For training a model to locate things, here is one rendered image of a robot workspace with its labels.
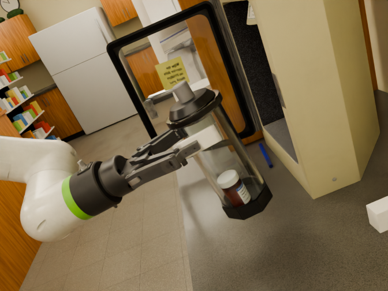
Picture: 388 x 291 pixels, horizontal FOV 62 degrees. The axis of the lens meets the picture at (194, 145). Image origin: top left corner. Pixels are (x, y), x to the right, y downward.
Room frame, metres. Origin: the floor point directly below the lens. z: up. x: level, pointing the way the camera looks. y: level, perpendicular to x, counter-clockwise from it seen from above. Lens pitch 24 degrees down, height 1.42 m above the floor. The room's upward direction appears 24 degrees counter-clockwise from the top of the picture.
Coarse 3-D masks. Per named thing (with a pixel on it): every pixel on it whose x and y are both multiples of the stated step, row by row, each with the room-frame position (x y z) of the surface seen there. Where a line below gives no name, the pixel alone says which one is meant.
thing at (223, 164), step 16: (224, 112) 0.52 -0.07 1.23; (192, 128) 0.49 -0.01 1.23; (224, 128) 0.50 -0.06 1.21; (224, 144) 0.49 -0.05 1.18; (240, 144) 0.51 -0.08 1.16; (208, 160) 0.49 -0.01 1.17; (224, 160) 0.49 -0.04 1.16; (240, 160) 0.49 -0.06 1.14; (208, 176) 0.50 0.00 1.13; (224, 176) 0.49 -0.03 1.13; (240, 176) 0.48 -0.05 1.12; (256, 176) 0.50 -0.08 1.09; (224, 192) 0.49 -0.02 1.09; (240, 192) 0.48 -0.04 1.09; (256, 192) 0.48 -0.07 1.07
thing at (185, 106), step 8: (184, 80) 0.54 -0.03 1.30; (176, 88) 0.53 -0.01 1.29; (184, 88) 0.53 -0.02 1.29; (200, 88) 0.56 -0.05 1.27; (184, 96) 0.53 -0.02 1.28; (192, 96) 0.53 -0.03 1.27; (200, 96) 0.51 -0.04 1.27; (208, 96) 0.51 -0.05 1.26; (176, 104) 0.55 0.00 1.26; (184, 104) 0.52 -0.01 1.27; (192, 104) 0.50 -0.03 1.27; (200, 104) 0.50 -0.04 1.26; (176, 112) 0.51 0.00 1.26; (184, 112) 0.50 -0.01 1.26; (192, 112) 0.49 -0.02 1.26
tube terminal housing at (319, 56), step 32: (224, 0) 0.80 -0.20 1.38; (256, 0) 0.56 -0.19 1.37; (288, 0) 0.55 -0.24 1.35; (320, 0) 0.55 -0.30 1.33; (352, 0) 0.66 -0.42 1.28; (288, 32) 0.56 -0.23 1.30; (320, 32) 0.55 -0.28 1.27; (352, 32) 0.63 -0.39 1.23; (288, 64) 0.56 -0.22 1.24; (320, 64) 0.55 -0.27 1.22; (352, 64) 0.61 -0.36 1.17; (288, 96) 0.56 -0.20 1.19; (320, 96) 0.55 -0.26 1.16; (352, 96) 0.59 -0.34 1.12; (288, 128) 0.59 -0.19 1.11; (320, 128) 0.55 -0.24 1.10; (352, 128) 0.56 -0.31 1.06; (288, 160) 0.67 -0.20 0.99; (320, 160) 0.56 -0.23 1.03; (352, 160) 0.55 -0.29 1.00; (320, 192) 0.56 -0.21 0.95
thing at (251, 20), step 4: (248, 4) 0.71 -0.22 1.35; (248, 8) 0.70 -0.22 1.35; (248, 12) 0.70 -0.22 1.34; (252, 12) 0.68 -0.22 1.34; (248, 16) 0.70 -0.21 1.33; (252, 16) 0.68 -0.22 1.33; (248, 20) 0.70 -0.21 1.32; (252, 20) 0.67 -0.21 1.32; (248, 24) 0.69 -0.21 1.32; (252, 24) 0.67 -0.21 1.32
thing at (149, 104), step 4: (148, 100) 0.90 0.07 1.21; (144, 104) 0.90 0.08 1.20; (148, 104) 0.89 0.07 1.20; (152, 104) 0.90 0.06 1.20; (148, 108) 0.90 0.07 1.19; (152, 108) 0.90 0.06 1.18; (148, 112) 0.90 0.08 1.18; (152, 112) 0.90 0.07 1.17; (156, 112) 0.90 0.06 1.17; (152, 116) 0.90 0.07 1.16; (156, 116) 0.90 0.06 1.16
